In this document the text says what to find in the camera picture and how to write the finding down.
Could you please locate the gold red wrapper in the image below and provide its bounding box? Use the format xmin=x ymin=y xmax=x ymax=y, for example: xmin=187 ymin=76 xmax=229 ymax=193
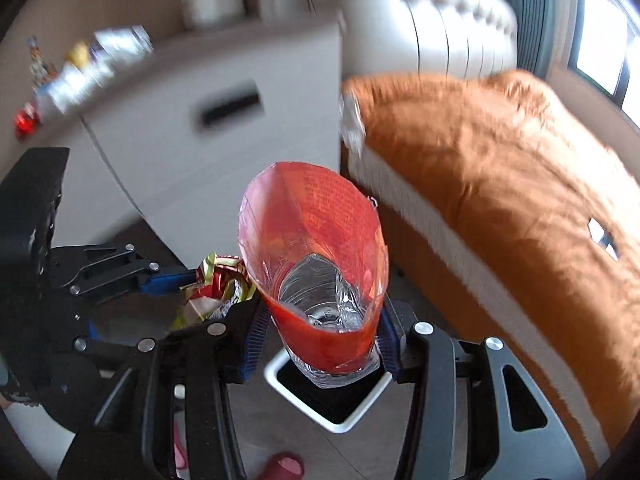
xmin=169 ymin=252 xmax=257 ymax=332

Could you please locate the orange plastic cup wrapper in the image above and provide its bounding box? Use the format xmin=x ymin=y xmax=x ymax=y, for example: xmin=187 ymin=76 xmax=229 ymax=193
xmin=238 ymin=162 xmax=390 ymax=389

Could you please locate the clear plastic bag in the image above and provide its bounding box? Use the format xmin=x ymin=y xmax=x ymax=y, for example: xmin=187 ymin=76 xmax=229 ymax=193
xmin=36 ymin=62 xmax=115 ymax=122

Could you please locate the yellow lidded cup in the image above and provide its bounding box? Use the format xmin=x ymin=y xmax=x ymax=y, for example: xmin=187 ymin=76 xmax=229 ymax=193
xmin=65 ymin=41 xmax=92 ymax=70

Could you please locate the white paper bag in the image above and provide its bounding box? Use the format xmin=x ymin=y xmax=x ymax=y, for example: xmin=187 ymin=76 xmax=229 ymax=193
xmin=94 ymin=25 xmax=153 ymax=58

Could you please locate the white trash bin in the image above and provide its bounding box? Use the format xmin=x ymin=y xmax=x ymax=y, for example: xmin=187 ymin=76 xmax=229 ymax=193
xmin=264 ymin=349 xmax=392 ymax=434

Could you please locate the white desk drawer cabinet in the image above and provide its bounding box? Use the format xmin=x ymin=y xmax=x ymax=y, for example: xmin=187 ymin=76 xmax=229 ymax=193
xmin=49 ymin=18 xmax=341 ymax=266

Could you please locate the red slipper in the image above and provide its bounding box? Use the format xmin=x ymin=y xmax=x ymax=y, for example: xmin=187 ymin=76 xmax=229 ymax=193
xmin=258 ymin=452 xmax=305 ymax=480

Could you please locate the white fringed bed skirt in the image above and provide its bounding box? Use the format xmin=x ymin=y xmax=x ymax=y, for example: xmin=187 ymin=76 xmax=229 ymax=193
xmin=340 ymin=92 xmax=611 ymax=465

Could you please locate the orange bed blanket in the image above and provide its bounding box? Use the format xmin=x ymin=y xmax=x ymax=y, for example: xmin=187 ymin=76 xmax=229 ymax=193
xmin=342 ymin=70 xmax=639 ymax=474

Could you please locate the red snack wrapper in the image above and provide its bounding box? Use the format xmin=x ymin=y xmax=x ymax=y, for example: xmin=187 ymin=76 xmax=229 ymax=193
xmin=13 ymin=103 xmax=40 ymax=140

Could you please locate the colourful sticker strip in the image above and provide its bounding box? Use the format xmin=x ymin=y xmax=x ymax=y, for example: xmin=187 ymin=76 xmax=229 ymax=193
xmin=27 ymin=36 xmax=56 ymax=91

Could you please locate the white padded headboard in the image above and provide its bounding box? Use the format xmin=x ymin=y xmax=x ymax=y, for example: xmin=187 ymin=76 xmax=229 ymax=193
xmin=338 ymin=0 xmax=518 ymax=79

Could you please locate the blue grey curtain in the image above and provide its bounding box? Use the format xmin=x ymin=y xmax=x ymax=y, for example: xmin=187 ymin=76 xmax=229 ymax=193
xmin=506 ymin=0 xmax=578 ymax=79

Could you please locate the window with dark frame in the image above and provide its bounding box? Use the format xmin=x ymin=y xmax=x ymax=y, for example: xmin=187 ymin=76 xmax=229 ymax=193
xmin=570 ymin=0 xmax=639 ymax=124

